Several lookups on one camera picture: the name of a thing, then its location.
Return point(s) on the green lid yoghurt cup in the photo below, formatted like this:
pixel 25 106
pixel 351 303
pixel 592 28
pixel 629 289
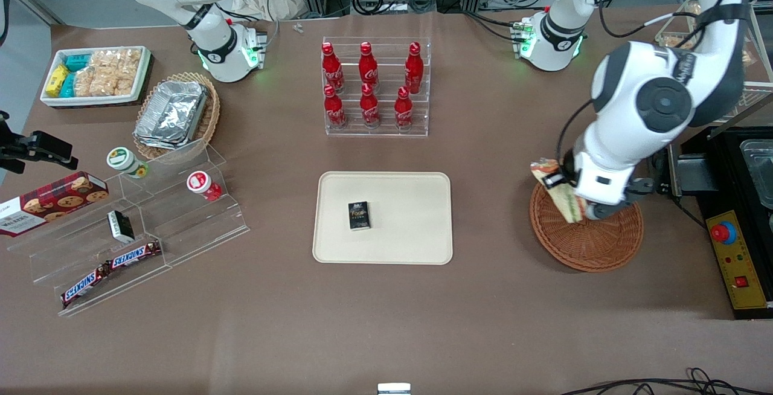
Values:
pixel 122 159

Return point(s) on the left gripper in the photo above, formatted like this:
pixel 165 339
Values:
pixel 566 176

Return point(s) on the small black box gold print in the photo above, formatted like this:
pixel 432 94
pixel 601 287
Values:
pixel 359 215

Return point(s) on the yellow control panel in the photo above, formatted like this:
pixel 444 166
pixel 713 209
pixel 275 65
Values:
pixel 746 262

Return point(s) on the black machine housing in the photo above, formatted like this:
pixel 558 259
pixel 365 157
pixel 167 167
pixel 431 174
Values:
pixel 694 171

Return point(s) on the red emergency stop button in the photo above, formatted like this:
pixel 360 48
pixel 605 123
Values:
pixel 723 233

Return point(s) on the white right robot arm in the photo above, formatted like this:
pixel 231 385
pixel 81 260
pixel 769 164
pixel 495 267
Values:
pixel 211 38

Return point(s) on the clear plastic container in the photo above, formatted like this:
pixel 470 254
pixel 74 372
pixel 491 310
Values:
pixel 760 168

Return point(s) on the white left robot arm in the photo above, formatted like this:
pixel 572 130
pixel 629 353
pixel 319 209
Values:
pixel 622 117

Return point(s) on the light wicker basket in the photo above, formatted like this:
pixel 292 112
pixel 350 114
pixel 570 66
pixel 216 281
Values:
pixel 211 111

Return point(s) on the teal snack packet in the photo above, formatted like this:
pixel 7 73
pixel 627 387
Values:
pixel 67 86
pixel 77 61

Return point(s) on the red lid yoghurt cup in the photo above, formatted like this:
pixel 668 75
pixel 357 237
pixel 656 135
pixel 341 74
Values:
pixel 199 182

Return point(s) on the red tartan Walkers cookie box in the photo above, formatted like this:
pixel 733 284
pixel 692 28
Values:
pixel 54 202

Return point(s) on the white rectangular snack bin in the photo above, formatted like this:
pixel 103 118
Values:
pixel 142 81

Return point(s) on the yellow snack packet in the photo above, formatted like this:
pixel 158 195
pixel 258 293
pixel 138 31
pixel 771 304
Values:
pixel 57 81

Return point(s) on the small black box white side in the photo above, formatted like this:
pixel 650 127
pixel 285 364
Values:
pixel 121 226

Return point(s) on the aluminium foil container stack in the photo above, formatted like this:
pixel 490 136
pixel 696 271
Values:
pixel 172 114

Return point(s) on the clear acrylic step stand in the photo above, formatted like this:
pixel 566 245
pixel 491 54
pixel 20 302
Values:
pixel 181 226

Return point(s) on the clear acrylic bottle rack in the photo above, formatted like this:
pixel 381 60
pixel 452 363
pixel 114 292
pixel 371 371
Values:
pixel 386 129

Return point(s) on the triangle sandwich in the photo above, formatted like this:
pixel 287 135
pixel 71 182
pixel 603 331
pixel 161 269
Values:
pixel 567 208

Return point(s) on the clear rice cracker bag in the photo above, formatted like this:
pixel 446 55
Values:
pixel 96 84
pixel 749 58
pixel 673 40
pixel 118 61

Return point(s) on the Snickers chocolate bar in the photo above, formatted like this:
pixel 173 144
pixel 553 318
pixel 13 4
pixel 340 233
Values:
pixel 136 254
pixel 84 285

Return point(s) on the brown round wicker basket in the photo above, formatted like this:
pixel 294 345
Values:
pixel 592 244

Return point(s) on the cream plastic serving tray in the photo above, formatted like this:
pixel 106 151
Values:
pixel 398 220

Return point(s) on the red cola bottle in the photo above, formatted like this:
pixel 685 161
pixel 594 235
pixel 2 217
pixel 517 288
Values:
pixel 334 111
pixel 369 108
pixel 414 70
pixel 403 111
pixel 332 69
pixel 368 69

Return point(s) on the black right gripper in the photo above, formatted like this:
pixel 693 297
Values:
pixel 33 146

